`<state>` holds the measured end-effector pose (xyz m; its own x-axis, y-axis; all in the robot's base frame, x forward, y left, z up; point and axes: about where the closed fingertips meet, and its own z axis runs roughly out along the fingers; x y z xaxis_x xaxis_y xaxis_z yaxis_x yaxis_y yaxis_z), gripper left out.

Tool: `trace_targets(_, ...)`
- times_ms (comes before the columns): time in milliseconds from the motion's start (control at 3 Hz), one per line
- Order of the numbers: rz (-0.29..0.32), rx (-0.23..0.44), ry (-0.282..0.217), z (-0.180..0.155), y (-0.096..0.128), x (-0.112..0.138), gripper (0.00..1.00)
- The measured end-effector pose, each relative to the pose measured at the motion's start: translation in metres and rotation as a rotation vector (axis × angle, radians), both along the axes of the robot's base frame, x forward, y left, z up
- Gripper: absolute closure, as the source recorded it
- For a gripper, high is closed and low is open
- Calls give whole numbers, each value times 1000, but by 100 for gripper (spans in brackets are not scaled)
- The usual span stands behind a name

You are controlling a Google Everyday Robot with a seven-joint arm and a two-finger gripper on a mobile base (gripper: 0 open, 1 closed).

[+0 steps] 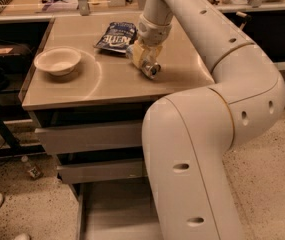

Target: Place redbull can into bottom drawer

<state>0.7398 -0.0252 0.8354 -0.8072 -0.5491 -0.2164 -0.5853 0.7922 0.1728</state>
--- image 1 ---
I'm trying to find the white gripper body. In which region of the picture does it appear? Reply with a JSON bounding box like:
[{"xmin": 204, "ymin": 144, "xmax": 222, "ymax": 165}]
[{"xmin": 138, "ymin": 14, "xmax": 172, "ymax": 47}]

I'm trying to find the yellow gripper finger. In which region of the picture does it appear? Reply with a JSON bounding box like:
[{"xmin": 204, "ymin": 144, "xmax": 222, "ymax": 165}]
[
  {"xmin": 146, "ymin": 45, "xmax": 162, "ymax": 65},
  {"xmin": 132, "ymin": 41, "xmax": 149, "ymax": 69}
]

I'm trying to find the silver redbull can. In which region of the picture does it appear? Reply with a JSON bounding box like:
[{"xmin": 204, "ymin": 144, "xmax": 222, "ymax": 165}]
[{"xmin": 126, "ymin": 45, "xmax": 161, "ymax": 79}]

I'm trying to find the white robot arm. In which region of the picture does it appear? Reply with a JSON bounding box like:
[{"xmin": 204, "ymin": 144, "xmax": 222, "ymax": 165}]
[{"xmin": 133, "ymin": 0, "xmax": 285, "ymax": 240}]

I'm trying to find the grey drawer cabinet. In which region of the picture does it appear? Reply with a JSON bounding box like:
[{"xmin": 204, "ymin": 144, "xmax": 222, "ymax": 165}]
[{"xmin": 18, "ymin": 11, "xmax": 216, "ymax": 240}]

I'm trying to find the grey top drawer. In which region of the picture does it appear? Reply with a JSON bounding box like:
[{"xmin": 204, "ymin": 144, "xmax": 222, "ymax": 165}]
[{"xmin": 35, "ymin": 120, "xmax": 142, "ymax": 155}]

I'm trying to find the grey middle drawer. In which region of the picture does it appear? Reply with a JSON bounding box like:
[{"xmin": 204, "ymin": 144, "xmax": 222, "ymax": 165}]
[{"xmin": 57, "ymin": 158, "xmax": 147, "ymax": 184}]

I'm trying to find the grey open bottom drawer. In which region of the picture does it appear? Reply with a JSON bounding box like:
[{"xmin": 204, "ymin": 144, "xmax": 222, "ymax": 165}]
[{"xmin": 76, "ymin": 178, "xmax": 163, "ymax": 240}]

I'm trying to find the blue chip bag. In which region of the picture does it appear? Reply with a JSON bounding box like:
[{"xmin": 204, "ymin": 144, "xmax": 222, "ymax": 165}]
[{"xmin": 95, "ymin": 22, "xmax": 137, "ymax": 54}]

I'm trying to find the white bowl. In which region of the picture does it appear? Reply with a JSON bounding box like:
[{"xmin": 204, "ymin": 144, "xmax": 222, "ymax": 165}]
[{"xmin": 34, "ymin": 46, "xmax": 81, "ymax": 76}]

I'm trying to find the black bag on shelf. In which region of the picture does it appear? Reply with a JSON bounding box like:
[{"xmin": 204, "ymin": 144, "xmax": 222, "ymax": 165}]
[{"xmin": 0, "ymin": 44, "xmax": 33, "ymax": 74}]

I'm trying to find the black stand leg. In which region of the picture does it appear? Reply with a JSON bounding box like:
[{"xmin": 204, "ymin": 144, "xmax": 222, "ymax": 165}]
[{"xmin": 0, "ymin": 118, "xmax": 44, "ymax": 158}]

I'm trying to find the plastic bottle on floor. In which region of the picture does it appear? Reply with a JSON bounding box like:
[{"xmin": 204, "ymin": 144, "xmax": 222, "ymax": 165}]
[{"xmin": 21, "ymin": 155, "xmax": 43, "ymax": 179}]

